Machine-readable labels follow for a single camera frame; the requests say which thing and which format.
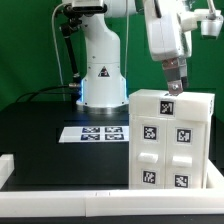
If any white block with markers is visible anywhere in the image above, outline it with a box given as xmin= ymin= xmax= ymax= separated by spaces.
xmin=129 ymin=89 xmax=215 ymax=122

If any white frame rail fence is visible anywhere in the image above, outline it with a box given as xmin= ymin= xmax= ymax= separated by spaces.
xmin=0 ymin=154 xmax=224 ymax=218

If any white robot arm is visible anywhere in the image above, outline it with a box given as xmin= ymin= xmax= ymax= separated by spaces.
xmin=62 ymin=0 xmax=191 ymax=114

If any white marker base sheet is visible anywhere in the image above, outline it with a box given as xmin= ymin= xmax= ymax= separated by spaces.
xmin=59 ymin=126 xmax=129 ymax=143

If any white cabinet body box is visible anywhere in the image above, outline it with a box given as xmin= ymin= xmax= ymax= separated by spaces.
xmin=129 ymin=115 xmax=210 ymax=189

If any black cable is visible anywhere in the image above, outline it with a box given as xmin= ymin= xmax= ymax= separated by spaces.
xmin=15 ymin=84 xmax=83 ymax=103

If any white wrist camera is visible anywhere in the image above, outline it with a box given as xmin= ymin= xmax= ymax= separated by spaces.
xmin=194 ymin=9 xmax=224 ymax=38

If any white cabinet door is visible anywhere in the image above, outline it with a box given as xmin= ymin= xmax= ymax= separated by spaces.
xmin=165 ymin=120 xmax=205 ymax=189
xmin=129 ymin=116 xmax=167 ymax=189

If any white cable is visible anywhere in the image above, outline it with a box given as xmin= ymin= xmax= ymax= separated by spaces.
xmin=51 ymin=2 xmax=68 ymax=101

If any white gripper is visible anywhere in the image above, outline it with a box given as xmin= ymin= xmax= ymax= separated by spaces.
xmin=144 ymin=0 xmax=192 ymax=95

